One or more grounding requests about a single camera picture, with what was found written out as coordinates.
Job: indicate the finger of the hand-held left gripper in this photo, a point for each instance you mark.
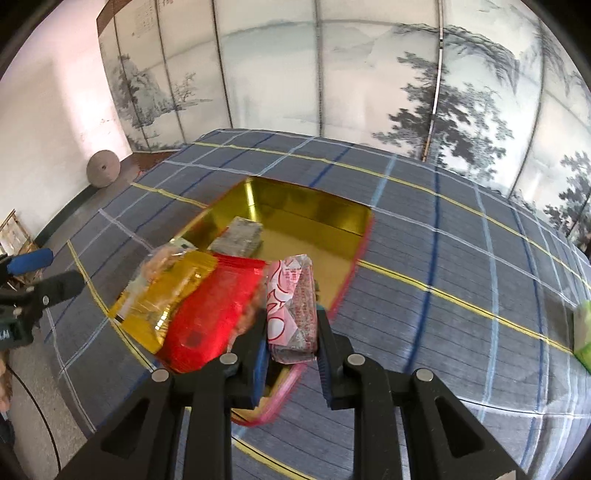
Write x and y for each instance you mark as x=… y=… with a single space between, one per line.
x=32 y=261
x=60 y=286

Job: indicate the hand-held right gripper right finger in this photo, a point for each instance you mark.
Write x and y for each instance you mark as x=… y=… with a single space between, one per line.
x=324 y=369

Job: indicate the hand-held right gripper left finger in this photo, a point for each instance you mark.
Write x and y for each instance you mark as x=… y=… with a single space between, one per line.
x=259 y=369

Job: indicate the pink patterned snack packet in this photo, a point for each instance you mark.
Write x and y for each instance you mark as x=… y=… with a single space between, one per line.
x=291 y=309

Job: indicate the red snack packet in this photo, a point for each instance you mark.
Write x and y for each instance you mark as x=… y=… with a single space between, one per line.
x=212 y=314

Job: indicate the yellow packet with silver strip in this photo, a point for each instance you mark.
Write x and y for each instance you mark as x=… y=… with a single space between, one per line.
x=152 y=318

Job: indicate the clear packet of peanuts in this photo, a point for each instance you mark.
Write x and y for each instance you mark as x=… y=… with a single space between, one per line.
x=159 y=267

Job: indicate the grey navy snack packet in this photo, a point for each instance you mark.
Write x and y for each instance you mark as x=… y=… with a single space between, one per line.
x=238 y=237

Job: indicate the red tin box gold interior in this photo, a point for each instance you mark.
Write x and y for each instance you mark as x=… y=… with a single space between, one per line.
x=300 y=217

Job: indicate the wooden rack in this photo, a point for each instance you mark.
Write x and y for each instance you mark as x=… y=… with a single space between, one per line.
x=16 y=240

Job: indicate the round wooden disc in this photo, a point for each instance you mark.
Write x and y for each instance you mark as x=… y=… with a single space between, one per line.
x=104 y=168

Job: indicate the blue plaid tablecloth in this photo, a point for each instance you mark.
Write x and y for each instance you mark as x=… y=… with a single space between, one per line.
x=438 y=277

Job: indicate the green tissue pack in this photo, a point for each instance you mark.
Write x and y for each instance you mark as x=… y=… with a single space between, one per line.
x=584 y=337

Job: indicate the painted folding screen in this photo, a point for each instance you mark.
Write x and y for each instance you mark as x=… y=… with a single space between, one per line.
x=346 y=69

